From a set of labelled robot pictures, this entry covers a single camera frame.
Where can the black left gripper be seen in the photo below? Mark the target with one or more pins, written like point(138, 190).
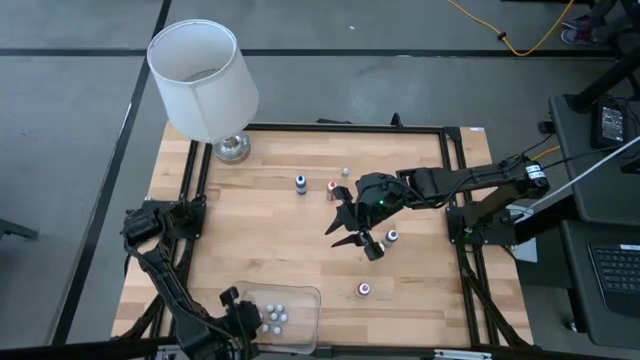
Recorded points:
point(245, 322)

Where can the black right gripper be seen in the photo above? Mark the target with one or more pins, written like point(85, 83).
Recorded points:
point(385, 195)

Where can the red food coloring bottle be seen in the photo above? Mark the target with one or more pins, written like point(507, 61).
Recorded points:
point(330, 188)

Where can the clear plastic container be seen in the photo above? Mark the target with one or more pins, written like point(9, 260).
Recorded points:
point(300, 300)

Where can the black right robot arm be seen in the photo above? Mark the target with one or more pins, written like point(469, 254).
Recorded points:
point(475, 177)

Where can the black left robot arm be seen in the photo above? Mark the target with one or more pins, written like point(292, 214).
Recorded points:
point(165, 280)

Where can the purple food coloring bottle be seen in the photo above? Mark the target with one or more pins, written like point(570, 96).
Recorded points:
point(391, 236)

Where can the pink food coloring bottle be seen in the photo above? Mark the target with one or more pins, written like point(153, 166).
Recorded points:
point(363, 289)

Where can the blue food coloring bottle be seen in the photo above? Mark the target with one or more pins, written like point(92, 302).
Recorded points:
point(300, 184)

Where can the white sticker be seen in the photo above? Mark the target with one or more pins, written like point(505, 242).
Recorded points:
point(475, 129)

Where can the white paper sheet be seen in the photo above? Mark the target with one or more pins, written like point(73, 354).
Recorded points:
point(525, 252)

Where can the table lamp white shade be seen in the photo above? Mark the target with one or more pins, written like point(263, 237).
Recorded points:
point(200, 90)

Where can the dark grey side desk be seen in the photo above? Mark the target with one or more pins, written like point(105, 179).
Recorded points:
point(575, 300)

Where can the black floor object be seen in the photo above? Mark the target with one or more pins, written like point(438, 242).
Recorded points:
point(15, 230)

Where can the black laptop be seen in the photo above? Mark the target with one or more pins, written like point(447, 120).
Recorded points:
point(617, 277)

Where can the black power adapter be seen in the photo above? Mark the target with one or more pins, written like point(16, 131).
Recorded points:
point(612, 125)

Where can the black stand leg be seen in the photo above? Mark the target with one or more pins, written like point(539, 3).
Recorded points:
point(600, 87)

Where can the person's shoe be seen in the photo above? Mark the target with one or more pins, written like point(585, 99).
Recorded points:
point(577, 22)
point(580, 37)

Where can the black aluminium table frame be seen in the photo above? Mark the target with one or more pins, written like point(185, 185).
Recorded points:
point(350, 128)

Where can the flat black frame bracket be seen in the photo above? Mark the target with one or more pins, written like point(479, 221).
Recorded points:
point(334, 121)

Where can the small black frame bracket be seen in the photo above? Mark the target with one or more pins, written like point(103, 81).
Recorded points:
point(396, 120)

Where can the silver metal bracket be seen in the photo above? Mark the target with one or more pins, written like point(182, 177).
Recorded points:
point(460, 355)

